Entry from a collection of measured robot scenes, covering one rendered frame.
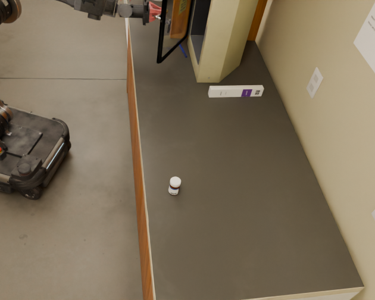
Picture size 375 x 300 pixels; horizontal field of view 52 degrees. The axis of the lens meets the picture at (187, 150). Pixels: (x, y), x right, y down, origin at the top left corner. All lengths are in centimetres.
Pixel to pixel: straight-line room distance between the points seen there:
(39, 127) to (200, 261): 163
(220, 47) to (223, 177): 61
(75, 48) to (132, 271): 213
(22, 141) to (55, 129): 22
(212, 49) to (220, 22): 13
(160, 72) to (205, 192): 71
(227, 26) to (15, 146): 146
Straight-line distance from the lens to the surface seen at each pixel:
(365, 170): 145
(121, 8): 173
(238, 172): 154
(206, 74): 186
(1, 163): 248
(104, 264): 232
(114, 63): 349
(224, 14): 170
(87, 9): 139
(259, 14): 220
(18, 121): 270
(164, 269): 128
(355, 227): 152
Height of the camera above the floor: 211
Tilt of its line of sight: 49 degrees down
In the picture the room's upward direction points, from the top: 12 degrees clockwise
